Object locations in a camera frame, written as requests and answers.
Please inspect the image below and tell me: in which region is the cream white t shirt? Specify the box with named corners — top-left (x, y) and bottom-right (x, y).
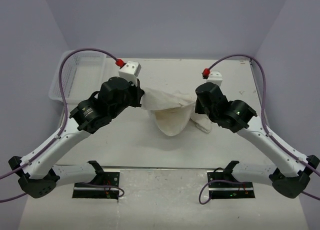
top-left (141, 88), bottom-right (212, 137)

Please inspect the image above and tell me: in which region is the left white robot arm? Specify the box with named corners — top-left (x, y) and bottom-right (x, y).
top-left (8, 77), bottom-right (144, 199)

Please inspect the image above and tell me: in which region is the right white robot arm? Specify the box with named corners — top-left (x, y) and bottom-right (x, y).
top-left (195, 82), bottom-right (320, 199)

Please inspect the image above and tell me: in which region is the white plastic basket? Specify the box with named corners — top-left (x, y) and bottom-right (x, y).
top-left (61, 51), bottom-right (107, 104)

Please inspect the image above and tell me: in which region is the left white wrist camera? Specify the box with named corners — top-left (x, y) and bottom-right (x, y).
top-left (118, 61), bottom-right (141, 86)

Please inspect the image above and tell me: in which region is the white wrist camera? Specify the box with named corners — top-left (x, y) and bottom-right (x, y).
top-left (118, 61), bottom-right (141, 86)
top-left (202, 68), bottom-right (223, 87)

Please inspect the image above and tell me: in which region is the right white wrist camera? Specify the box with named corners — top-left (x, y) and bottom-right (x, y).
top-left (202, 68), bottom-right (223, 87)

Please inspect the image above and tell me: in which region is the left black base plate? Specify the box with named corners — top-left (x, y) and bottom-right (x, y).
top-left (72, 170), bottom-right (123, 200)

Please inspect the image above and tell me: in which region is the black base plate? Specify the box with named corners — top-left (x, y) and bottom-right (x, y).
top-left (207, 168), bottom-right (255, 200)
top-left (72, 170), bottom-right (123, 200)

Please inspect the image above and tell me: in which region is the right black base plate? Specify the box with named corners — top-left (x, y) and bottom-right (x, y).
top-left (207, 168), bottom-right (255, 200)

